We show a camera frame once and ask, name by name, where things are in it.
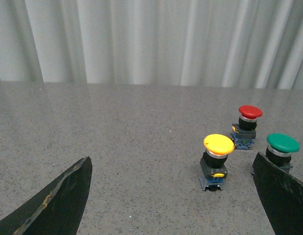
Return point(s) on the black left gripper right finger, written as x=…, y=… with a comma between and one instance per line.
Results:
x=281, y=195

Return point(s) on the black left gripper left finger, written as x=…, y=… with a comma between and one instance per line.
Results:
x=57, y=209

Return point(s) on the green push button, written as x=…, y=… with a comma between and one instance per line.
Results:
x=279, y=150

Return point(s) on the red push button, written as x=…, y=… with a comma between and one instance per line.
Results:
x=244, y=132

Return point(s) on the yellow push button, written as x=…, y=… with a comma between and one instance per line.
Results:
x=213, y=173

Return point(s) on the white pleated curtain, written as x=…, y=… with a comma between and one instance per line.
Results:
x=218, y=43

